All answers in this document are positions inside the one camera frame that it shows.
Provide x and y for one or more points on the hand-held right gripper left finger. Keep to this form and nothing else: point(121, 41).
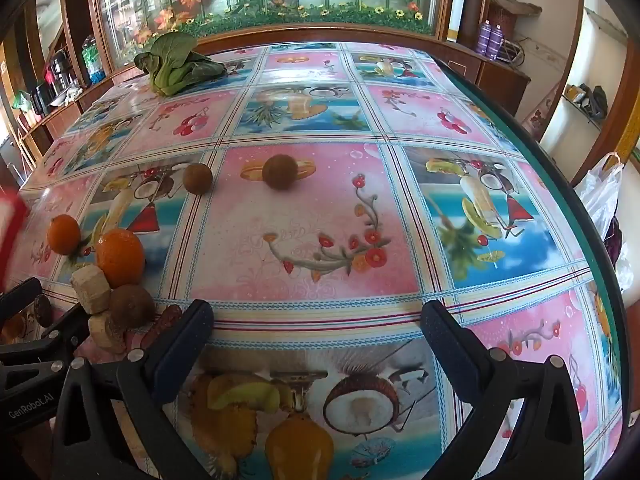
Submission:
point(192, 327)

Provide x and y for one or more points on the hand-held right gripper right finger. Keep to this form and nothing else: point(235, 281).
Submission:
point(442, 330)

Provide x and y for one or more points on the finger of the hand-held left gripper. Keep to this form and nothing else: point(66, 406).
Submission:
point(67, 325)
point(20, 292)

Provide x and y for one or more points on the dried red date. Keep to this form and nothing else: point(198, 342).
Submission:
point(160, 327)
point(42, 310)

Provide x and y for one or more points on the orange dried fruit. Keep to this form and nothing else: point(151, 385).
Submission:
point(12, 329)

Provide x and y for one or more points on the beige root chunk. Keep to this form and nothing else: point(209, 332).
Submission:
point(107, 332)
point(91, 287)

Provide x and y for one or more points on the red cardboard box lid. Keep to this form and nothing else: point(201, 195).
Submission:
point(11, 230)

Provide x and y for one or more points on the round brown fruit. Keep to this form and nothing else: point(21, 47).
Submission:
point(197, 177)
point(132, 305)
point(280, 171)

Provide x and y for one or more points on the small orange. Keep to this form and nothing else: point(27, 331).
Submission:
point(63, 234)

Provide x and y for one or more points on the large orange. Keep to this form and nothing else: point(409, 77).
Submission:
point(120, 257)

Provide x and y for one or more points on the wooden sideboard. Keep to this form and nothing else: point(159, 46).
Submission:
point(55, 120)

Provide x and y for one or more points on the green plastic bag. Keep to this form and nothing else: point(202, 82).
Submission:
point(20, 101)

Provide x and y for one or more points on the white plastic bag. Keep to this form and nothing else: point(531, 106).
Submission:
point(600, 195)

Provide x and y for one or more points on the black thermos jug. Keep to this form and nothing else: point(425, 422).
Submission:
point(59, 74)

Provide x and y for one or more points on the green plastic water bottle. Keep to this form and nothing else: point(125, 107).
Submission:
point(92, 60)

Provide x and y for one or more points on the wooden corner cabinet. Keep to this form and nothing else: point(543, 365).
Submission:
point(500, 77)

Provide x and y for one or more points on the green bok choy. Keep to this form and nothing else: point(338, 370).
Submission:
point(175, 67)

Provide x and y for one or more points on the dark cloth bag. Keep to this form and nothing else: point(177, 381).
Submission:
point(592, 102)

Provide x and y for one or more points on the purple bottle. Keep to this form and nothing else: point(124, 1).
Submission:
point(496, 41)
point(483, 37)

